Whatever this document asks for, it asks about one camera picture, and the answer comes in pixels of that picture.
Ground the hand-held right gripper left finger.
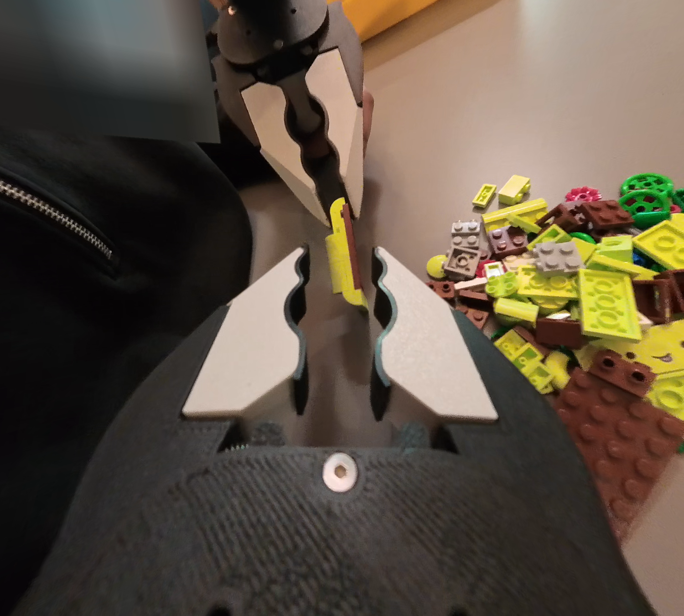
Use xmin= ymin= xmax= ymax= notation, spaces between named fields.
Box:
xmin=182 ymin=246 xmax=312 ymax=420

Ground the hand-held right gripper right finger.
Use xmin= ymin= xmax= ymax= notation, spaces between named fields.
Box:
xmin=370 ymin=246 xmax=500 ymax=423

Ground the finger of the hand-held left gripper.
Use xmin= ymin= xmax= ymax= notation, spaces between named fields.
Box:
xmin=305 ymin=46 xmax=366 ymax=222
xmin=240 ymin=83 xmax=335 ymax=228

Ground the lime and brown brick assembly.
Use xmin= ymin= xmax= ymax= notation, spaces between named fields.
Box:
xmin=325 ymin=197 xmax=369 ymax=313

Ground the pile of toy bricks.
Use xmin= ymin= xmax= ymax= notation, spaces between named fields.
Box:
xmin=426 ymin=172 xmax=684 ymax=542

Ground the person's left forearm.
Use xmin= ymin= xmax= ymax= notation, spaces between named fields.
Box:
xmin=197 ymin=140 xmax=284 ymax=190

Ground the person's left hand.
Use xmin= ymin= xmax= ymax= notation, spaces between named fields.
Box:
xmin=361 ymin=90 xmax=375 ymax=158

